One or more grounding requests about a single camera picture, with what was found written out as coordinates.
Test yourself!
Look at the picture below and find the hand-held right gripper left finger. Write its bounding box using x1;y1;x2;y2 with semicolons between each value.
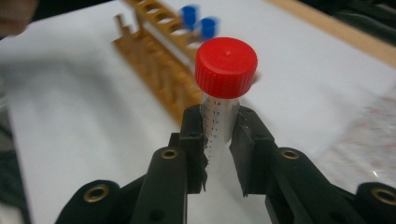
130;105;209;224

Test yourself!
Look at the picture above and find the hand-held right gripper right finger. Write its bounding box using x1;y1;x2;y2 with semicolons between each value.
229;105;368;224

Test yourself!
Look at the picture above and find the red-capped test tube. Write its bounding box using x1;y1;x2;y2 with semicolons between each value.
194;36;259;188

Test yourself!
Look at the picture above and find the wooden test tube rack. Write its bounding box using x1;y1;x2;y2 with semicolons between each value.
111;0;262;126

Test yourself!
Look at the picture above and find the blue-capped test tube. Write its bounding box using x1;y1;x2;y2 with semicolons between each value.
197;17;220;42
179;4;201;31

